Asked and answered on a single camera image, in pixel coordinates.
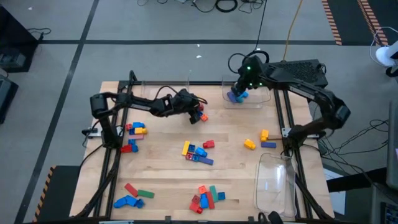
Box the grey monitor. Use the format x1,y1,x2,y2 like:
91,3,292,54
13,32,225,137
386,99,398,191

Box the black mat with hazard stripes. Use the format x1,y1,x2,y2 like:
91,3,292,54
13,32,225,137
32,164,82,223
321,0,398,47

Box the black cable coil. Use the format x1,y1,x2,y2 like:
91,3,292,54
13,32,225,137
228,49,271,75
214,0,239,14

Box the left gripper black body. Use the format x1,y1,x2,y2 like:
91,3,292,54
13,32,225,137
172,88,208,116

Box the dark grey device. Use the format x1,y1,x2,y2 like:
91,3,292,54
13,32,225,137
369,183,398,224

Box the white round device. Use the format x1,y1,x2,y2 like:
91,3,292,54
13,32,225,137
369,26,398,78

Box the black perforated computer case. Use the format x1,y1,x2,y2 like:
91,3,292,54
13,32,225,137
262,58,329,94

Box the black equipment box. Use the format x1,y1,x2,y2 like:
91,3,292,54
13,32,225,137
0,74,19,125

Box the white paper sheet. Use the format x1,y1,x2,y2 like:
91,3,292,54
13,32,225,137
322,167,346,216

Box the thin black hanging cable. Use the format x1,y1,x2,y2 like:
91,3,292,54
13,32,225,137
254,0,269,52

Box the red long block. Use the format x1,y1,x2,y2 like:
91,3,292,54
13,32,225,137
206,191,216,210
124,182,139,198

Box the black cabinet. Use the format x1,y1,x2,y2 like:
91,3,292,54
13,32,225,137
0,4,40,74

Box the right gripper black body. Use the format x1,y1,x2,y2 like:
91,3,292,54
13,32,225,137
236,55,269,91

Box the large clear plastic bin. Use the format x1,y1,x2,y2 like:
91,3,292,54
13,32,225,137
254,152,299,218

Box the green long block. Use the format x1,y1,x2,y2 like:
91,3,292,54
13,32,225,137
209,185,219,203
137,189,155,199

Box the yellow cable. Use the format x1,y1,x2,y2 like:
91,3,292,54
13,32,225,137
282,0,304,62

